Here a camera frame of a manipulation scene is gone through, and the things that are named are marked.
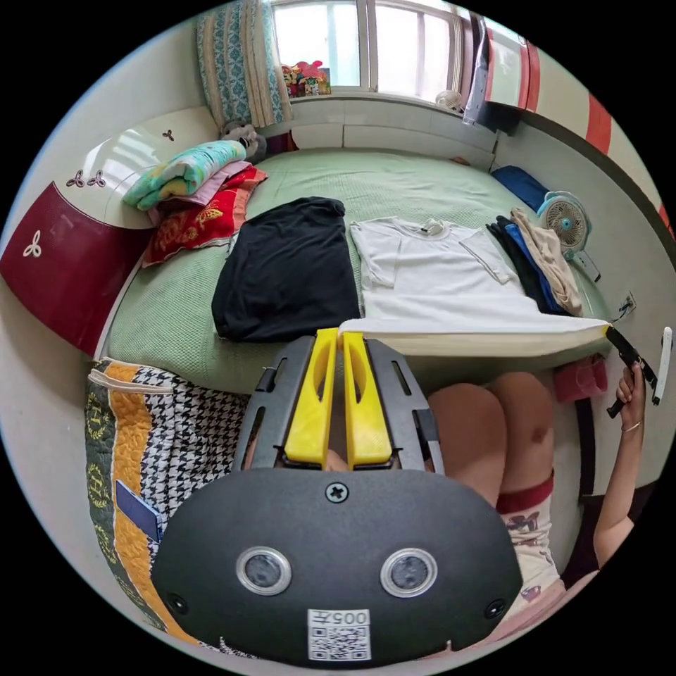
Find red embroidered pillow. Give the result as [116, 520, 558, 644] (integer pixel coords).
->
[141, 166, 269, 269]

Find blue flat case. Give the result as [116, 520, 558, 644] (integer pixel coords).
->
[115, 479, 165, 544]

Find person's right hand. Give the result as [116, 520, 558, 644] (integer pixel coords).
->
[616, 363, 647, 427]

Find colourful toys on sill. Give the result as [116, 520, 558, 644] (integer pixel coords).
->
[280, 60, 332, 99]

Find grey plush toy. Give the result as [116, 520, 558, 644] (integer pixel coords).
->
[220, 120, 269, 163]

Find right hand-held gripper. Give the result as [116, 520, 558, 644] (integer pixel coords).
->
[602, 324, 660, 419]

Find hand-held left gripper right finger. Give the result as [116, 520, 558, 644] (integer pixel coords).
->
[342, 331, 394, 472]

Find pile of clothes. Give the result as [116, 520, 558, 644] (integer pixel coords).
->
[485, 208, 585, 318]

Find light blue table fan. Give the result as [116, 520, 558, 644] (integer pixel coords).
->
[536, 190, 591, 263]

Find person's right forearm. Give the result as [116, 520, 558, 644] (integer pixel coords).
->
[593, 420, 649, 572]

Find blue cushion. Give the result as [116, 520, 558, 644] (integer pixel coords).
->
[490, 164, 551, 213]

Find window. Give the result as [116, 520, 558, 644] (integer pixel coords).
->
[268, 0, 472, 102]

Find grey remote control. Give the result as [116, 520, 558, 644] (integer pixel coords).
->
[572, 249, 603, 284]

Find white t-shirt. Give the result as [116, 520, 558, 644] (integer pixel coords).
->
[337, 216, 611, 340]

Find person's body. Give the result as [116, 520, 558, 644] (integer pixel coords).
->
[426, 369, 634, 643]

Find patchwork quilted blanket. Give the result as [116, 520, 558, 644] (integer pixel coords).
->
[84, 357, 256, 651]

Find floral rolled blanket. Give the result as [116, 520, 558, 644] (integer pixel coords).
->
[122, 139, 249, 213]

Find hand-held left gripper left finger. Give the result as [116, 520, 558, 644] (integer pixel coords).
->
[284, 327, 339, 471]

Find patterned curtain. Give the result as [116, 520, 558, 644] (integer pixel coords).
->
[196, 0, 294, 131]

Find bed with green mat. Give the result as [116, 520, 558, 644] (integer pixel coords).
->
[0, 108, 615, 394]

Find black garment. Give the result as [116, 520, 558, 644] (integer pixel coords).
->
[211, 196, 362, 343]

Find red and white cupboard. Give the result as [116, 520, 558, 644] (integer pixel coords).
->
[484, 25, 676, 239]

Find pink cloth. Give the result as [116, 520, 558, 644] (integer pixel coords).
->
[553, 356, 609, 406]

